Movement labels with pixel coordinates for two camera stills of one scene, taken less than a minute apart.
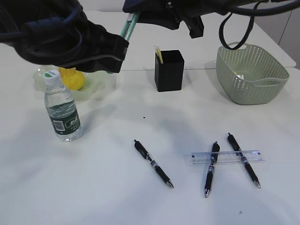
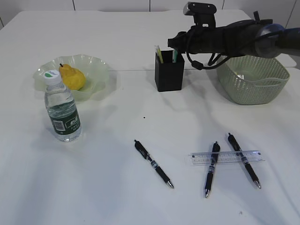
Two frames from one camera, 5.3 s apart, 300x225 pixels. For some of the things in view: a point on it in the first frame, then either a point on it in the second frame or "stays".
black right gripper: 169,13 to 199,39
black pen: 143,152 stays
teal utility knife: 132,18 to 175,56
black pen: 215,150 stays
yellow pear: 73,79 stays
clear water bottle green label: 62,108 stays
